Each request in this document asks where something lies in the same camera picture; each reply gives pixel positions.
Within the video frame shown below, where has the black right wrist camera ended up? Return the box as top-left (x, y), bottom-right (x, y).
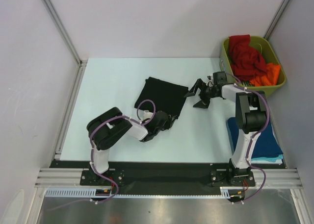
top-left (207, 72), bottom-right (228, 86)

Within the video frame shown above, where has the black t shirt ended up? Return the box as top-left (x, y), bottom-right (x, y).
top-left (134, 77), bottom-right (188, 117)

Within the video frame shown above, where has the folded light blue t shirt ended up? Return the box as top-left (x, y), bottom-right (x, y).
top-left (251, 154), bottom-right (284, 164)

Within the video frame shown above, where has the folded dark blue t shirt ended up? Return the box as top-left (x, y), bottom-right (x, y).
top-left (226, 117), bottom-right (283, 158)

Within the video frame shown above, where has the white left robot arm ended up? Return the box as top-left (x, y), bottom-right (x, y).
top-left (86, 107), bottom-right (179, 185)

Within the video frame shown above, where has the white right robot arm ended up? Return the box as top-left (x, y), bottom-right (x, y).
top-left (184, 75), bottom-right (270, 185)

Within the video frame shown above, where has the orange t shirt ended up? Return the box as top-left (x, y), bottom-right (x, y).
top-left (249, 63), bottom-right (281, 87)

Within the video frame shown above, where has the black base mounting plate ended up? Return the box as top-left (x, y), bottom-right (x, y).
top-left (50, 160), bottom-right (257, 196)

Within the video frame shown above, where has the aluminium frame post right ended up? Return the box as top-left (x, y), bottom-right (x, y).
top-left (263, 0), bottom-right (292, 41)

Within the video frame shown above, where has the red t shirt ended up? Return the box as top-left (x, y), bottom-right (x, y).
top-left (229, 35), bottom-right (266, 81)

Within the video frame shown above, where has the aluminium frame post left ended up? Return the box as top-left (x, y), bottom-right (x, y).
top-left (36, 0), bottom-right (85, 65)

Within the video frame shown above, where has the aluminium frame post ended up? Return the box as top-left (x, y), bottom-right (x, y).
top-left (263, 0), bottom-right (292, 41)
top-left (36, 0), bottom-right (85, 65)

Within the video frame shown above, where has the white slotted cable duct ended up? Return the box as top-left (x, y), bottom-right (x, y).
top-left (45, 187), bottom-right (244, 199)

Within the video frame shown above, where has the green plastic basket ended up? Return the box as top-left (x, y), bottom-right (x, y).
top-left (220, 35), bottom-right (286, 97)

